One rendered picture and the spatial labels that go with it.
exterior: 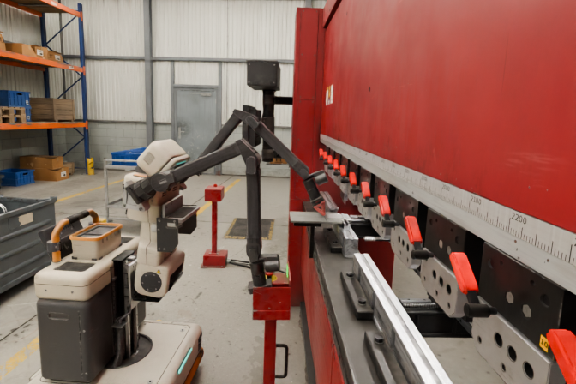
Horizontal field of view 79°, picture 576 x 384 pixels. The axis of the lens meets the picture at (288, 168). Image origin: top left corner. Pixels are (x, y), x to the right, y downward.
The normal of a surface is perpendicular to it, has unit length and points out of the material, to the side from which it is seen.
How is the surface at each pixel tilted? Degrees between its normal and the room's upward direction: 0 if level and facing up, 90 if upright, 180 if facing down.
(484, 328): 90
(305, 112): 90
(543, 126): 90
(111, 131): 90
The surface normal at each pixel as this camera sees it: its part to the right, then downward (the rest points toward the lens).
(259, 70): -0.03, 0.14
